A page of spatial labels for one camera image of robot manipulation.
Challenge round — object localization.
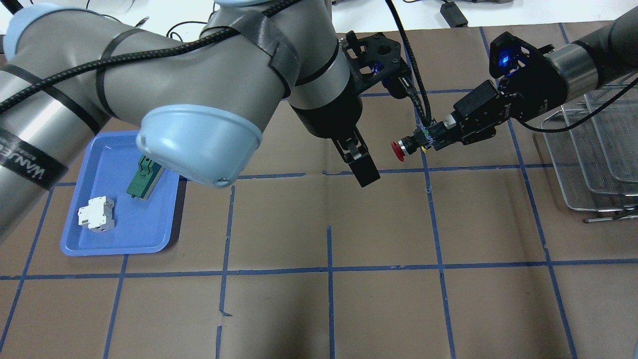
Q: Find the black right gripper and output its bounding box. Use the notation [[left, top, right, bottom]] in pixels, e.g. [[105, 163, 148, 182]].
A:
[[428, 55, 567, 151]]

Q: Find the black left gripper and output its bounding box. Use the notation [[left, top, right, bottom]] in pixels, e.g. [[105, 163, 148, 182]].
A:
[[289, 92, 381, 187]]

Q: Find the red emergency stop button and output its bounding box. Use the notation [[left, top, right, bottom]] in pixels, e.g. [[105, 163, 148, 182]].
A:
[[390, 125, 443, 162]]

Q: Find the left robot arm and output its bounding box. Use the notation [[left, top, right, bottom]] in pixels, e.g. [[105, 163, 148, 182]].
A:
[[1, 0, 375, 239]]

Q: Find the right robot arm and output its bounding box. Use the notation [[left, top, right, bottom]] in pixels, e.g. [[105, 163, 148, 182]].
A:
[[426, 8, 637, 150]]

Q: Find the black power adapter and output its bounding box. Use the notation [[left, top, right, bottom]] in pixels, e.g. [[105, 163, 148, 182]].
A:
[[439, 0, 469, 28]]

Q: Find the blue plastic tray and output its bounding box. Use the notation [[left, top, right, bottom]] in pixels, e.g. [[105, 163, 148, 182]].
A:
[[60, 131, 179, 256]]

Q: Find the white circuit breaker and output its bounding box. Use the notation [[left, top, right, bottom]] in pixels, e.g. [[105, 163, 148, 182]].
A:
[[77, 196, 115, 233]]

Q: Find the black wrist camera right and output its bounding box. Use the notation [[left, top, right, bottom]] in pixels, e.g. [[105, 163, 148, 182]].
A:
[[488, 31, 555, 79]]

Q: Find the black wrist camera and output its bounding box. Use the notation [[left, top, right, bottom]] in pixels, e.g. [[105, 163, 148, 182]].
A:
[[339, 30, 415, 99], [488, 31, 555, 79]]

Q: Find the wire mesh shelf rack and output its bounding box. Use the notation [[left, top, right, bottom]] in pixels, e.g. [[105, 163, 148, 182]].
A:
[[541, 76, 638, 223]]

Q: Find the green electrical switch module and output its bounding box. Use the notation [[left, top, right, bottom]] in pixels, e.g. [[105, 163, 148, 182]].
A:
[[126, 156, 164, 200]]

